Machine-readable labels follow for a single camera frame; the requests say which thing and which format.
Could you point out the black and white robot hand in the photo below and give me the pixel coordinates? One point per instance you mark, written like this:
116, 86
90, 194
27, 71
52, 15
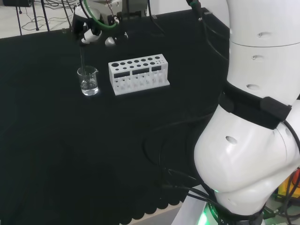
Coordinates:
79, 23

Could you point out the clear glass rod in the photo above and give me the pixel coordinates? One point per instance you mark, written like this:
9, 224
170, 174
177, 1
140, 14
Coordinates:
82, 58

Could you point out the clear glass beaker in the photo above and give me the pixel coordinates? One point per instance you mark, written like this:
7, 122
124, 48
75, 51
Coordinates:
90, 90

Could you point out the white test tube rack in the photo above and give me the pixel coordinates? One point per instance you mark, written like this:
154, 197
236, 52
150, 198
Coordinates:
140, 89

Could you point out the black tripod leg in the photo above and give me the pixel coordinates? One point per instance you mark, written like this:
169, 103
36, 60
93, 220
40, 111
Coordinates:
66, 15

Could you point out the black tripod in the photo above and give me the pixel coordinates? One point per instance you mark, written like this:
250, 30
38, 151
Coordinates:
35, 21

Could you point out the black box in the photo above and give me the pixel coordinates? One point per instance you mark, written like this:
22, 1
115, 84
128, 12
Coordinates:
16, 2

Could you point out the black table cloth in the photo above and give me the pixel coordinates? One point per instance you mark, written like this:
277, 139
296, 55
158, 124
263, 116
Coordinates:
58, 140

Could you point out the yellow stop button box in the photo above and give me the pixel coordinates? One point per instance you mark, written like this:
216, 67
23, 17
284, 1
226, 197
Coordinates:
284, 185

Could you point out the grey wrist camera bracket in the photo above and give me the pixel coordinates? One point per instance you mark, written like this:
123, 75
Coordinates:
133, 7

